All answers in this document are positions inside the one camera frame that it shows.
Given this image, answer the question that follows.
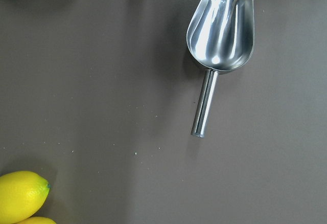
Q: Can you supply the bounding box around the steel ice scoop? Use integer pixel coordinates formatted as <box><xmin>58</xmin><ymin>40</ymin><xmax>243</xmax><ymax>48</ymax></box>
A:
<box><xmin>186</xmin><ymin>0</ymin><xmax>254</xmax><ymax>138</ymax></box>

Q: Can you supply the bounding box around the whole lemon outer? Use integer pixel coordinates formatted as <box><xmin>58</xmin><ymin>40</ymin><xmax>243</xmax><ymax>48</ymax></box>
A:
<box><xmin>1</xmin><ymin>171</ymin><xmax>51</xmax><ymax>223</ymax></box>

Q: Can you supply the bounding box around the whole lemon near board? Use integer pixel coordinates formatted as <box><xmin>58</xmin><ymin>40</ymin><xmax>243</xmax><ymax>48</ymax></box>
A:
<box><xmin>17</xmin><ymin>216</ymin><xmax>56</xmax><ymax>224</ymax></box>

